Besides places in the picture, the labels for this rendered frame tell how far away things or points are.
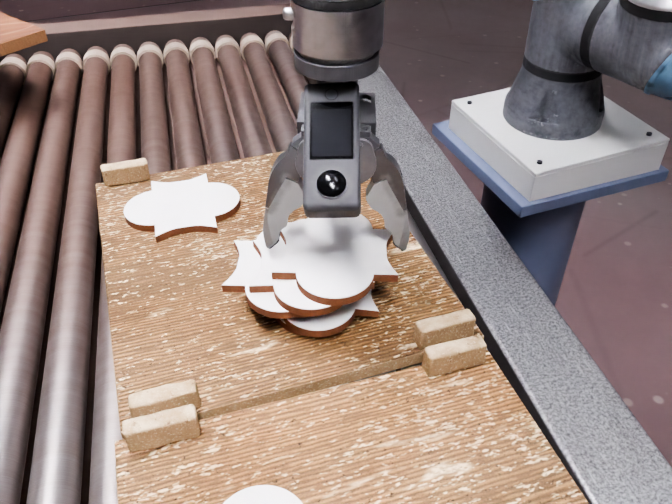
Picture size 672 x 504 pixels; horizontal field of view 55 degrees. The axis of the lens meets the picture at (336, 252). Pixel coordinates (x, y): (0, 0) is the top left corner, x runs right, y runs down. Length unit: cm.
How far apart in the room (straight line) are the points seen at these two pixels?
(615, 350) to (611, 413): 140
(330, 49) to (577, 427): 39
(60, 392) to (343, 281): 28
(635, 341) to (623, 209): 69
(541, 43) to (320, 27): 53
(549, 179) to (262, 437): 58
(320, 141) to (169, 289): 27
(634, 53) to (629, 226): 168
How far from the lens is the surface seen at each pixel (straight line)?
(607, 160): 103
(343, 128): 54
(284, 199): 61
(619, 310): 219
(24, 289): 80
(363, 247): 65
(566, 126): 103
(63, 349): 71
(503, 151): 101
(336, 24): 52
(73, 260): 82
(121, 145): 102
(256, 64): 125
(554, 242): 114
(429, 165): 94
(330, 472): 55
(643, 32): 90
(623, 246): 246
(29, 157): 107
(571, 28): 97
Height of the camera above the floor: 141
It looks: 39 degrees down
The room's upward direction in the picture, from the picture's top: straight up
